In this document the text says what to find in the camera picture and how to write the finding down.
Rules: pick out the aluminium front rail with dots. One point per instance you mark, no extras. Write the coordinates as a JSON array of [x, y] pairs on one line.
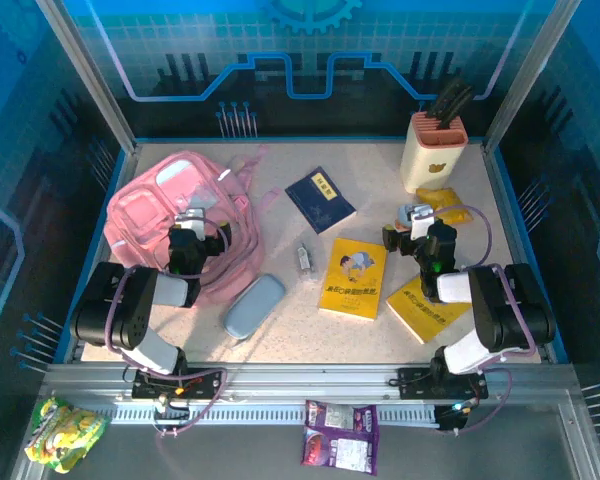
[[305, 385]]

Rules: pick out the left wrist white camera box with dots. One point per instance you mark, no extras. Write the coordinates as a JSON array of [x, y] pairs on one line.
[[195, 225]]

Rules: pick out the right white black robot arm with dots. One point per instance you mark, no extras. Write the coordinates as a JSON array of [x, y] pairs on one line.
[[500, 310]]

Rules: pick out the purple snack bag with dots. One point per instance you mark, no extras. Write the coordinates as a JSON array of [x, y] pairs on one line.
[[340, 440]]

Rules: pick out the dark blue book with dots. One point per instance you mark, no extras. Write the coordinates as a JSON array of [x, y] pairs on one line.
[[320, 200]]

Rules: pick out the green yellow snack bag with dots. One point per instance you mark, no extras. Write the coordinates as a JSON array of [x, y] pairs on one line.
[[65, 435]]

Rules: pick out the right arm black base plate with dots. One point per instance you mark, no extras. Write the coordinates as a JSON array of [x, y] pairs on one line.
[[412, 382]]

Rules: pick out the pink backpack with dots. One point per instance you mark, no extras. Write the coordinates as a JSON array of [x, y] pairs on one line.
[[145, 210]]

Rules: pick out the yellow cartoon boy book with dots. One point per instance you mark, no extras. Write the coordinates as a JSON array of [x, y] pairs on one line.
[[352, 295]]

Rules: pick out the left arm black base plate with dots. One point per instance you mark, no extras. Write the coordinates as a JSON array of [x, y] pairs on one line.
[[205, 382]]

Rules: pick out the aluminium frame post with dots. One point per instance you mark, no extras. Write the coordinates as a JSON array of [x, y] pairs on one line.
[[90, 75], [530, 75]]

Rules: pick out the grey-blue pencil case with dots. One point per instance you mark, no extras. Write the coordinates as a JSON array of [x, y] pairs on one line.
[[255, 307]]

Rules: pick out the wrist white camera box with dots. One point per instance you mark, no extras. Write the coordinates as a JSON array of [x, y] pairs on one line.
[[421, 225], [195, 225]]

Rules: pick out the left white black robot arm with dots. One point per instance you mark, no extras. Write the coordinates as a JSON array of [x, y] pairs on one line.
[[115, 310]]

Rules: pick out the yellow snack pouch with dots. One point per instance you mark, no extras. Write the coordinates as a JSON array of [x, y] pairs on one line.
[[447, 205]]

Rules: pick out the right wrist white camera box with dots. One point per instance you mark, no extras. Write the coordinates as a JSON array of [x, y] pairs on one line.
[[421, 225]]

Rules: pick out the cream knife block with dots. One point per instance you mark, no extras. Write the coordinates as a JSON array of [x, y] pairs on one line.
[[430, 165]]

